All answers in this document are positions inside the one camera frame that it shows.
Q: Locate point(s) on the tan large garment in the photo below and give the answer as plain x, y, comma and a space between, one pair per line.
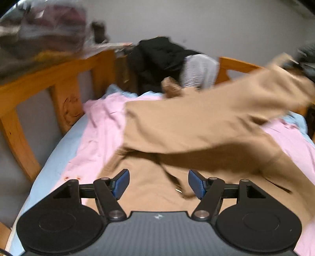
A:
184, 123

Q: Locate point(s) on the black clothing pile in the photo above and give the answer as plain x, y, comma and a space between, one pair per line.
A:
157, 59

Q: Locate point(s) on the white ribbed cloth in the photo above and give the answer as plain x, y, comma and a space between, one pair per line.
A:
199, 71

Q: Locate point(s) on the pink blanket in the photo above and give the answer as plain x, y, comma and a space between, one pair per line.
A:
103, 137

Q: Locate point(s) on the light blue bed sheet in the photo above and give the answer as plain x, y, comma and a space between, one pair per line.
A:
56, 160

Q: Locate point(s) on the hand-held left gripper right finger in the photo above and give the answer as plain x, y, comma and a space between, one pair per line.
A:
196, 183

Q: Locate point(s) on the wooden bed frame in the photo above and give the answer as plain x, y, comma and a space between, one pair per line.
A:
32, 83

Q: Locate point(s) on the clear plastic bag of clothes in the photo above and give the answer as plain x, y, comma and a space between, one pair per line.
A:
44, 32

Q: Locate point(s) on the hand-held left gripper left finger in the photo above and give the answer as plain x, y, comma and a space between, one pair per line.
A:
121, 183

